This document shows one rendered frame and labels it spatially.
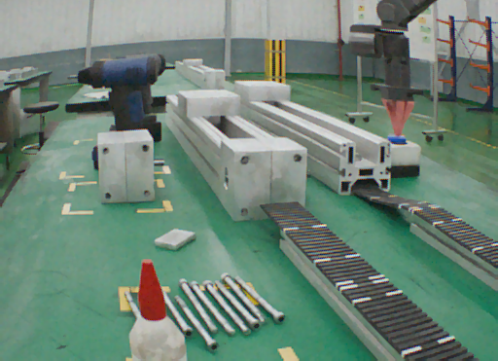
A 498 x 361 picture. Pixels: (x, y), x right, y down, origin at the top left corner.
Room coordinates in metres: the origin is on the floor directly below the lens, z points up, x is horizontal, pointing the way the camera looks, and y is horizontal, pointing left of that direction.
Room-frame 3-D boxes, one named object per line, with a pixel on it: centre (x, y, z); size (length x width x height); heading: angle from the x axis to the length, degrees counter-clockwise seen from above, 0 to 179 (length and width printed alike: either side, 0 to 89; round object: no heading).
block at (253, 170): (0.78, -0.03, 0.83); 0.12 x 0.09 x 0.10; 104
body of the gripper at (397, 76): (1.02, -0.29, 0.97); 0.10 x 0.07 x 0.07; 104
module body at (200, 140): (1.21, 0.09, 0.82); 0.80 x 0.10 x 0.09; 14
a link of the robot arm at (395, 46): (1.02, -0.28, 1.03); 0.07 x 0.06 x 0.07; 56
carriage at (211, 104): (1.21, 0.09, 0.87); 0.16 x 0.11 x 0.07; 14
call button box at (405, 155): (1.02, -0.28, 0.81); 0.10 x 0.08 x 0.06; 104
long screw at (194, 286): (0.45, 0.03, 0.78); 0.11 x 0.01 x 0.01; 23
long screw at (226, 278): (0.48, 0.00, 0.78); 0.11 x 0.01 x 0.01; 21
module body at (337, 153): (1.26, -0.09, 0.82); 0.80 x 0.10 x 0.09; 14
